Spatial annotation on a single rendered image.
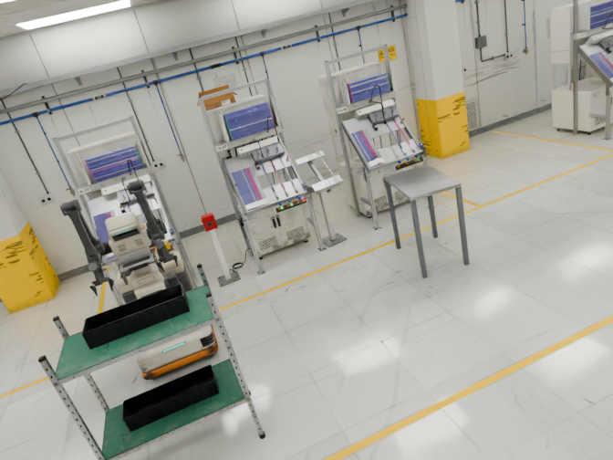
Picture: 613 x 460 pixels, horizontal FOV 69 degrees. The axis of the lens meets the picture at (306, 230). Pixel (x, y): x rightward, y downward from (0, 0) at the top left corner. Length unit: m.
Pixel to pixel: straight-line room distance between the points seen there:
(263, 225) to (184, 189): 1.80
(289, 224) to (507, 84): 4.90
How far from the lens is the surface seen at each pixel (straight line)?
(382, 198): 5.61
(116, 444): 3.13
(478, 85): 8.24
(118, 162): 4.95
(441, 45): 7.14
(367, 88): 5.45
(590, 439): 3.00
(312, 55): 6.79
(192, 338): 3.85
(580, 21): 7.55
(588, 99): 7.49
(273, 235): 5.19
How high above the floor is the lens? 2.25
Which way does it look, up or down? 23 degrees down
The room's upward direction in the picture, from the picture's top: 15 degrees counter-clockwise
